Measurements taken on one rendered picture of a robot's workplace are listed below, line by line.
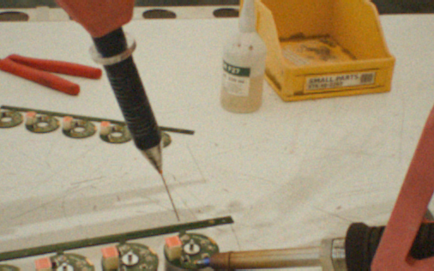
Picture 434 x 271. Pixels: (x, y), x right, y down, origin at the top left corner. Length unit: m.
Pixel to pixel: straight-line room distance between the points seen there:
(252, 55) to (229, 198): 0.13
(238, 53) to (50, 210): 0.19
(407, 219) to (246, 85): 0.33
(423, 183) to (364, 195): 0.26
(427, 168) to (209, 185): 0.27
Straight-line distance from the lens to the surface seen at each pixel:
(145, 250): 0.33
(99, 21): 0.24
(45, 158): 0.52
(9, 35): 0.72
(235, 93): 0.57
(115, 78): 0.26
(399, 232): 0.26
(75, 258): 0.33
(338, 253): 0.29
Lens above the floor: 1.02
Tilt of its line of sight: 30 degrees down
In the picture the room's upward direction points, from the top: 4 degrees clockwise
